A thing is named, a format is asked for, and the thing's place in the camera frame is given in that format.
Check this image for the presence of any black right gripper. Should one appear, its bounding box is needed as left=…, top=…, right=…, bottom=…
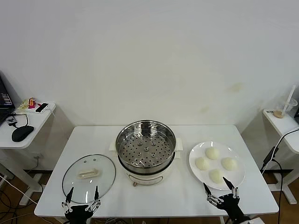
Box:
left=202, top=176, right=245, bottom=221

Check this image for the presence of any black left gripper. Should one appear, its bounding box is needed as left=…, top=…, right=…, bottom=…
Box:
left=61, top=186, right=101, bottom=224

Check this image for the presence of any white steamed baozi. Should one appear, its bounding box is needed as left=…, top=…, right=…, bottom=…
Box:
left=205, top=147, right=221, bottom=160
left=221, top=157, right=238, bottom=170
left=208, top=169, right=226, bottom=183
left=194, top=157, right=210, bottom=171

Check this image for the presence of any round glass pot lid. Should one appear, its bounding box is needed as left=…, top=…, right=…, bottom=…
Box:
left=62, top=153, right=117, bottom=204

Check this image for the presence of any round white plate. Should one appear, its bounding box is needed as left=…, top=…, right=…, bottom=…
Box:
left=188, top=141, right=246, bottom=191

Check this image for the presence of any stainless steel steamer pot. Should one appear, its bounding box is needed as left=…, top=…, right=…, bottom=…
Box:
left=109, top=137, right=184, bottom=187

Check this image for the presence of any perforated steel steamer basket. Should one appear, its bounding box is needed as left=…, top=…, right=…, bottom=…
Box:
left=115, top=119, right=177, bottom=170

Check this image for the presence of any black power adapter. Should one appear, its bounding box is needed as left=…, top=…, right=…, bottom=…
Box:
left=263, top=146, right=278, bottom=165

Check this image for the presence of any black computer mouse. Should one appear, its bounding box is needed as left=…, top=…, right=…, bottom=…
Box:
left=11, top=125, right=35, bottom=142

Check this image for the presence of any white side table with laptop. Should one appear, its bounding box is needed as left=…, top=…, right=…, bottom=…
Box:
left=0, top=101, right=57, bottom=206

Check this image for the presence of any white side table with cup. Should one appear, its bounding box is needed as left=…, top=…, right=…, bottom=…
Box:
left=263, top=108, right=299, bottom=205

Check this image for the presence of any black phone on white base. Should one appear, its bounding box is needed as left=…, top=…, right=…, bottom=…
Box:
left=35, top=103, right=50, bottom=114

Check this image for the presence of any clear plastic drink cup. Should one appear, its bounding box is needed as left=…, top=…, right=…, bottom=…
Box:
left=273, top=94, right=299, bottom=119

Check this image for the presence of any plastic cup with straw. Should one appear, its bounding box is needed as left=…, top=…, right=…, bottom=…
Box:
left=281, top=85, right=297, bottom=117

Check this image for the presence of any black laptop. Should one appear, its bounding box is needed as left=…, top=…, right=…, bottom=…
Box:
left=0, top=71, right=16, bottom=126

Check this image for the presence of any white wall socket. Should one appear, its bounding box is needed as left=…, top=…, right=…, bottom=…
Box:
left=34, top=153, right=44, bottom=168

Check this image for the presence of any black power cable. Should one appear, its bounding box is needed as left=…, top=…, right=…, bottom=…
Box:
left=261, top=127, right=299, bottom=210

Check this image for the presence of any white floor cable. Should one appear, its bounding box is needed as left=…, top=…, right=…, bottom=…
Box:
left=0, top=175, right=38, bottom=206

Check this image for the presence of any black floor cable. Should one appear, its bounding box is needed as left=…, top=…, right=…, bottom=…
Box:
left=0, top=186, right=19, bottom=220

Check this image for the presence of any black dongle with cable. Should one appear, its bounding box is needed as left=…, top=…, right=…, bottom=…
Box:
left=6, top=112, right=30, bottom=129

